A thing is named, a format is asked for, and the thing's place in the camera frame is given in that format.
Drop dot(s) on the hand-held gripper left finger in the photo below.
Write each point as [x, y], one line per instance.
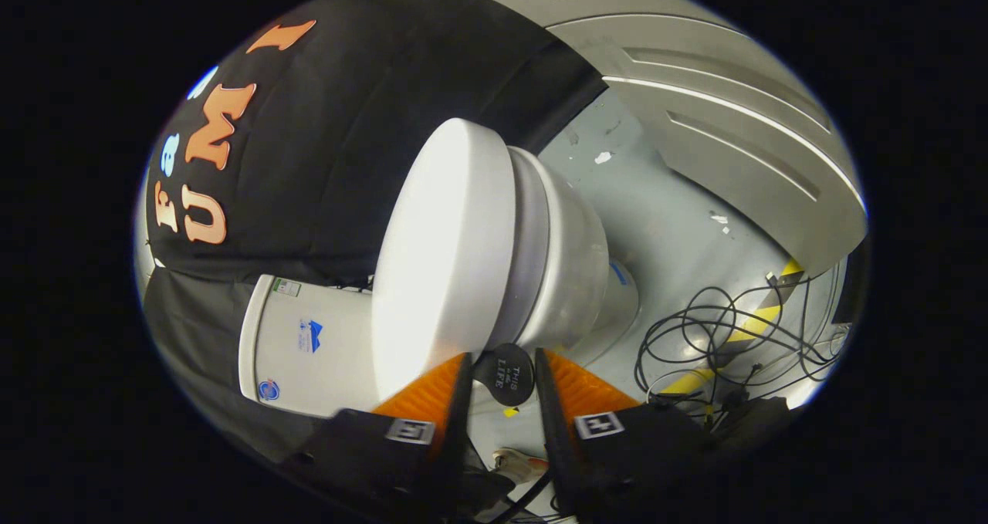
[461, 424]

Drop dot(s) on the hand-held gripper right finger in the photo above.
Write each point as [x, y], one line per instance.
[549, 431]

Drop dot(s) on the white toilet lid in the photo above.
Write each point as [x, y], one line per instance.
[440, 254]

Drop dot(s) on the white ceramic toilet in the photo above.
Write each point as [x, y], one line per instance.
[309, 346]

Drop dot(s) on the white orange floor object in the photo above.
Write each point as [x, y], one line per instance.
[519, 464]

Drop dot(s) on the yellow black floor tape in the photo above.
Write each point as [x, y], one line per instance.
[752, 325]

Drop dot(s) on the black backdrop cloth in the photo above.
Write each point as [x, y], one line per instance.
[332, 161]

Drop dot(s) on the white drawer cabinet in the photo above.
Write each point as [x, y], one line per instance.
[733, 123]

